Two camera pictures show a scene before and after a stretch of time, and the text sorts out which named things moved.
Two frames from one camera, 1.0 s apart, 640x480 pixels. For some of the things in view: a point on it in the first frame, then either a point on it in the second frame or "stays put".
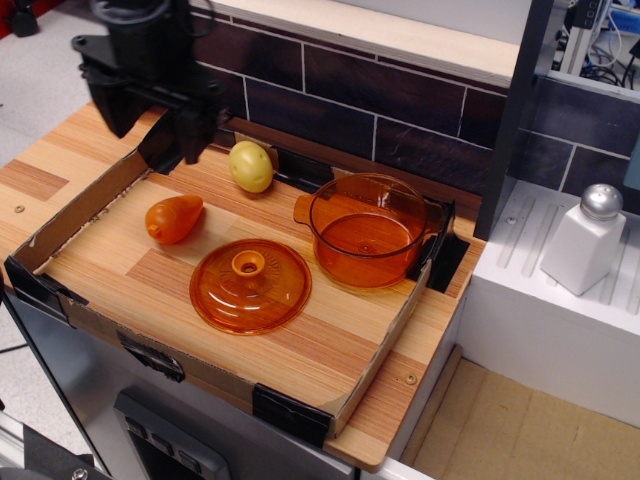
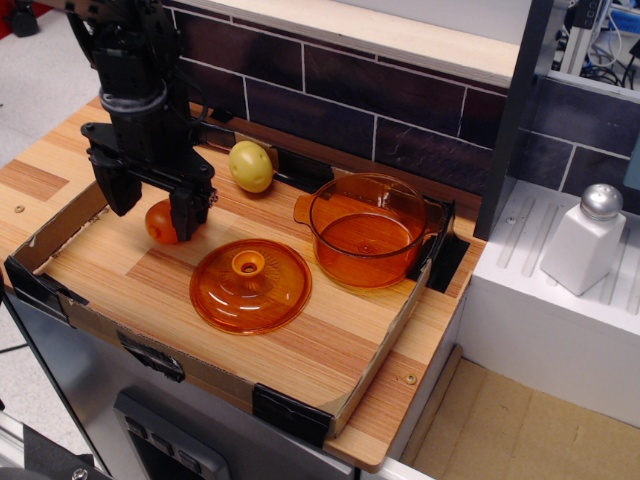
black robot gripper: x=155 y=55 → x=156 y=146
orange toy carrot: x=168 y=219 stays put
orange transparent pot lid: x=250 y=286 stays put
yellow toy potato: x=251 y=166 stays put
